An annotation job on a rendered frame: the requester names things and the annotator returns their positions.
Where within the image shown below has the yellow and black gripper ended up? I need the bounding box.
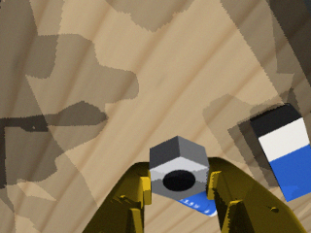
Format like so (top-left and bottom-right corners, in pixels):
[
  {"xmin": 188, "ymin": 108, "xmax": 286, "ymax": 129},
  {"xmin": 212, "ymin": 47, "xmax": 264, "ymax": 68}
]
[{"xmin": 82, "ymin": 157, "xmax": 307, "ymax": 233}]

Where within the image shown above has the blue aa battery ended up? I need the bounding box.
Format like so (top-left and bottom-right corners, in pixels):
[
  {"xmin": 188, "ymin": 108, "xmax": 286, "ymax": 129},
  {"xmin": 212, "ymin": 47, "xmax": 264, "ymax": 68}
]
[{"xmin": 177, "ymin": 191, "xmax": 217, "ymax": 216}]

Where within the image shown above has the grey hex nut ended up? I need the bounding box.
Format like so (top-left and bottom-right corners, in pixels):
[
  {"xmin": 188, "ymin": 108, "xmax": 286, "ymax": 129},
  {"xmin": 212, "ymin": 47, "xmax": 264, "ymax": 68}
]
[{"xmin": 149, "ymin": 136, "xmax": 210, "ymax": 201}]

